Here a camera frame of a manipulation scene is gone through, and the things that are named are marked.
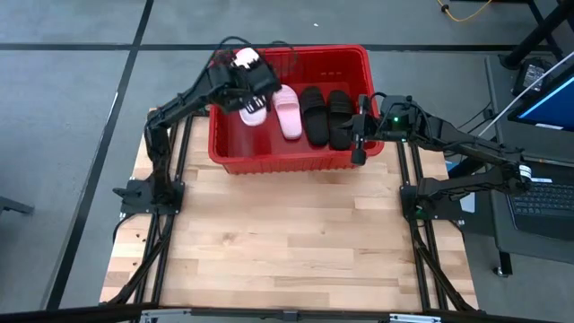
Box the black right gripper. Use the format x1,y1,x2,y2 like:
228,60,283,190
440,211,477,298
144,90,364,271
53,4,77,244
339,92,385,167

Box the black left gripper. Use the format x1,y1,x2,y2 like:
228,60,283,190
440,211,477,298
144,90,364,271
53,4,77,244
214,57,283,114

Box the black slide sandal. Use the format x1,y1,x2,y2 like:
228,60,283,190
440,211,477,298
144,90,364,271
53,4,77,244
299,85,331,147
326,89,356,152

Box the red plastic bin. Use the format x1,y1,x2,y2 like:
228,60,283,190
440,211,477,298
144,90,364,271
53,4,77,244
206,43,386,175

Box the black power adapter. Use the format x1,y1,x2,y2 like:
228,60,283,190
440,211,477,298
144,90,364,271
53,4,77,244
512,57,555,96

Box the blue screen monitor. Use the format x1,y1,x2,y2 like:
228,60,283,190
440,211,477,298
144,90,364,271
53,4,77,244
508,66,574,134

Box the black tripod stand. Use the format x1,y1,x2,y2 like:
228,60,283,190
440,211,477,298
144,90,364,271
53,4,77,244
499,0,574,69

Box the black laptop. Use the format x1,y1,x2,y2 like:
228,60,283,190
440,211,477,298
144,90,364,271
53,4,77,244
491,159,574,243

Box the laptop computer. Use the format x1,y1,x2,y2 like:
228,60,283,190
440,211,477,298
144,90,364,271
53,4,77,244
457,53,574,279

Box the grey furniture foot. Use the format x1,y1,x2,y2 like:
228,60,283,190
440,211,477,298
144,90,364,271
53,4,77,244
0,195,36,216

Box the black aluminium frame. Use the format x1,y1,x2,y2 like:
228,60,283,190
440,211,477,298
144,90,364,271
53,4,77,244
100,111,195,311
396,141,479,313

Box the yellow cable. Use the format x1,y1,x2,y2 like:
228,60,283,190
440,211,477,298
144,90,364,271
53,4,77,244
437,0,493,23

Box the white cable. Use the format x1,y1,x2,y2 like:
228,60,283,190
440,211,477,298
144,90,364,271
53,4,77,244
477,49,574,138

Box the black front frame bar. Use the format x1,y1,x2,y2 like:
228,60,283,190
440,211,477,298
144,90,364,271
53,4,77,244
0,303,574,323

